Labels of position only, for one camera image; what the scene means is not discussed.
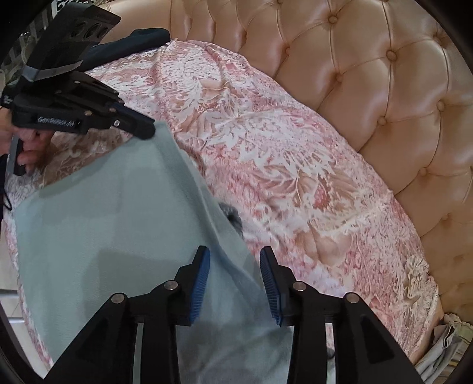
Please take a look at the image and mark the pink floral blanket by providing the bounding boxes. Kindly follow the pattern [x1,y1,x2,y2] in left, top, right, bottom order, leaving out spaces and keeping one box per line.
[4,39,441,384]

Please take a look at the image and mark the light blue shirt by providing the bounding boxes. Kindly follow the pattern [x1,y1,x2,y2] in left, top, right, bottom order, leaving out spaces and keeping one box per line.
[13,120,296,384]

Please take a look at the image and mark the crumpled grey garment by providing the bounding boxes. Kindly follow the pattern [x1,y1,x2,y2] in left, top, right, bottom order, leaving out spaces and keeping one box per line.
[414,312,469,378]

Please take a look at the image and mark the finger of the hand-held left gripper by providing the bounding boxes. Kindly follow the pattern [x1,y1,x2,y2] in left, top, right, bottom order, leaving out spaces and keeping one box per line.
[110,102,156,141]

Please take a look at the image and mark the person's left hand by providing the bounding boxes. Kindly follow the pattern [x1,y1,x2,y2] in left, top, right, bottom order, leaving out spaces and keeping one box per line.
[0,110,57,173]

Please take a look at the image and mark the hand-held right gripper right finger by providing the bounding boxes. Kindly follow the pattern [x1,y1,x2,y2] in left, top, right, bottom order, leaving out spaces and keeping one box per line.
[260,247,422,384]

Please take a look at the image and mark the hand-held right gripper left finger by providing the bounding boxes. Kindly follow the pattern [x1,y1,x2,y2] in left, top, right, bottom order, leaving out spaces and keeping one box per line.
[48,245,211,384]

